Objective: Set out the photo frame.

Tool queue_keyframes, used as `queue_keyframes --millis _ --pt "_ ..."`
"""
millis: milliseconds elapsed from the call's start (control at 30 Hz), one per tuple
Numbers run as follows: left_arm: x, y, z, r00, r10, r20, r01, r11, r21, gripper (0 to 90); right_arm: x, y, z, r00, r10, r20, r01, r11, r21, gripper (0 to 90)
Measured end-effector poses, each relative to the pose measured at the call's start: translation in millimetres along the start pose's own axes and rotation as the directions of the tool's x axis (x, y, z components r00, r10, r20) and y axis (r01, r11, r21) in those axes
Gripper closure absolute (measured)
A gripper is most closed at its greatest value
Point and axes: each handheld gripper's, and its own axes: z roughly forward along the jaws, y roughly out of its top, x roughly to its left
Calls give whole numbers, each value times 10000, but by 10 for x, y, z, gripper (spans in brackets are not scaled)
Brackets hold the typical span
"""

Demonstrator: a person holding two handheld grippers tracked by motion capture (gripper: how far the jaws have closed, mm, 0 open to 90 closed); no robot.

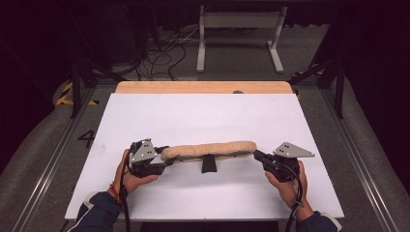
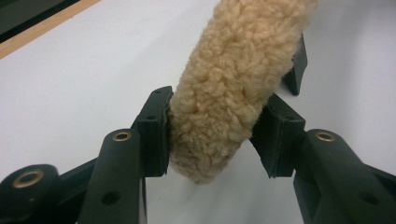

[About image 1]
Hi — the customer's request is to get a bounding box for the wooden table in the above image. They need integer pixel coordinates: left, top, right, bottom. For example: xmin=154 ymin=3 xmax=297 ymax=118
xmin=115 ymin=80 xmax=294 ymax=95

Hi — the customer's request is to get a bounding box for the person's right hand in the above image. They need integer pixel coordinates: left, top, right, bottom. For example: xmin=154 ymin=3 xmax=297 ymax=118
xmin=264 ymin=159 xmax=315 ymax=222

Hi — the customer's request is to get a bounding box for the tan fleece pad black backing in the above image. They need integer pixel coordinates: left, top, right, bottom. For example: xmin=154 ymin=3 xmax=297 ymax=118
xmin=160 ymin=140 xmax=258 ymax=174

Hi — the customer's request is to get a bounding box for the tangle of black floor cables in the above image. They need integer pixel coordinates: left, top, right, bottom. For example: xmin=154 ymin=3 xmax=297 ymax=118
xmin=134 ymin=28 xmax=201 ymax=81

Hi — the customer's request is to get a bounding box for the black metal stand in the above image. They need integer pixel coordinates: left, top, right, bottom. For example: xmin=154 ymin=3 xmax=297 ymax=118
xmin=69 ymin=6 xmax=127 ymax=119
xmin=288 ymin=57 xmax=346 ymax=119

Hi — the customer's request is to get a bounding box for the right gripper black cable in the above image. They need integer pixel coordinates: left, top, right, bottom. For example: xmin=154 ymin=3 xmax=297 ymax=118
xmin=282 ymin=163 xmax=307 ymax=232

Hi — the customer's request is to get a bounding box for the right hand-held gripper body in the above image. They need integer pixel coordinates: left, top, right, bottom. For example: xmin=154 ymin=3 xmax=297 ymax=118
xmin=261 ymin=141 xmax=316 ymax=184

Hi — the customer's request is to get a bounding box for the white metal stand frame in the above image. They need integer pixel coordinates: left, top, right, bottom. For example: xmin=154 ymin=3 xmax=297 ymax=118
xmin=196 ymin=4 xmax=288 ymax=74

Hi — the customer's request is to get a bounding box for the white board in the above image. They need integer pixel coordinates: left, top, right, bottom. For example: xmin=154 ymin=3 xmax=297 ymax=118
xmin=65 ymin=93 xmax=345 ymax=222

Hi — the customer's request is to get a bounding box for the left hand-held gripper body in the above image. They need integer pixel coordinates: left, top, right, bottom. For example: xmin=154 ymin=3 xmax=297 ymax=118
xmin=128 ymin=138 xmax=168 ymax=179

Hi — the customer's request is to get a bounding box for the aluminium floor rail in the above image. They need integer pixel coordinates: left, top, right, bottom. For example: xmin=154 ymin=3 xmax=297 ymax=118
xmin=13 ymin=86 xmax=98 ymax=232
xmin=320 ymin=88 xmax=399 ymax=232

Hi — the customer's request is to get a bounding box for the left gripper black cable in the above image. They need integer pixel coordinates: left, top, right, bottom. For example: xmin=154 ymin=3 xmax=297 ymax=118
xmin=118 ymin=149 xmax=133 ymax=232

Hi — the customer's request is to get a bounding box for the red bracelet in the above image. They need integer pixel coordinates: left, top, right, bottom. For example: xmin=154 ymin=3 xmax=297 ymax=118
xmin=107 ymin=183 xmax=123 ymax=205

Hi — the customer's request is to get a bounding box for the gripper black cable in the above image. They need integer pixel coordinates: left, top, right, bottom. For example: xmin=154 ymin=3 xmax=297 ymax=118
xmin=118 ymin=149 xmax=133 ymax=232
xmin=282 ymin=163 xmax=307 ymax=232

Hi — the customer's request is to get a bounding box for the yellow black floor tape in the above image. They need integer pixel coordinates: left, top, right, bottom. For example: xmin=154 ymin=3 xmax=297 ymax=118
xmin=56 ymin=81 xmax=100 ymax=106
xmin=291 ymin=66 xmax=323 ymax=79

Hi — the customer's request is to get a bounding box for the person's left hand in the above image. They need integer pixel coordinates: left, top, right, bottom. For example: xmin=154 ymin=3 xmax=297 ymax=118
xmin=113 ymin=148 xmax=160 ymax=196

